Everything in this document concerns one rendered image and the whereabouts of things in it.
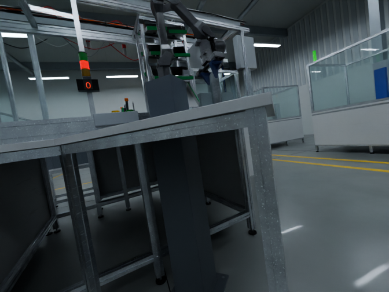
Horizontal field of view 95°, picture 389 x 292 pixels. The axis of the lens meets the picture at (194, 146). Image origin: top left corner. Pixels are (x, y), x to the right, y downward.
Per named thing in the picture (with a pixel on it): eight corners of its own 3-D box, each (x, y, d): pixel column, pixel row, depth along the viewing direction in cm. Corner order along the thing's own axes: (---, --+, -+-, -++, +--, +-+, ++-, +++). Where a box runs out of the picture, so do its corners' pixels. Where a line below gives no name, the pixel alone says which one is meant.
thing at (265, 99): (272, 103, 40) (271, 91, 40) (50, 146, 78) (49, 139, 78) (275, 116, 103) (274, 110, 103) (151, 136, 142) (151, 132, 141)
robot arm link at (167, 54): (158, 65, 80) (156, 51, 79) (157, 73, 88) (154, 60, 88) (172, 65, 82) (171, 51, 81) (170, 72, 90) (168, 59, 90)
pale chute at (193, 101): (198, 106, 128) (199, 101, 125) (181, 108, 124) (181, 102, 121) (187, 87, 146) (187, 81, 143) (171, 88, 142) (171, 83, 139)
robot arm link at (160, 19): (149, -12, 79) (164, -11, 80) (149, 1, 86) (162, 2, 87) (162, 62, 81) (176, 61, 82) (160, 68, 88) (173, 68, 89)
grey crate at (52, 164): (93, 161, 266) (90, 146, 265) (40, 171, 237) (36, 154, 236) (94, 160, 304) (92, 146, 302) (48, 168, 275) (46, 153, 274)
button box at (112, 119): (139, 121, 95) (137, 110, 94) (94, 126, 85) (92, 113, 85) (137, 123, 101) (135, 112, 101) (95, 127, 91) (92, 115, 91)
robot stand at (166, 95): (177, 120, 77) (169, 73, 76) (151, 126, 83) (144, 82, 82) (191, 121, 89) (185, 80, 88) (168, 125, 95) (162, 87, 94)
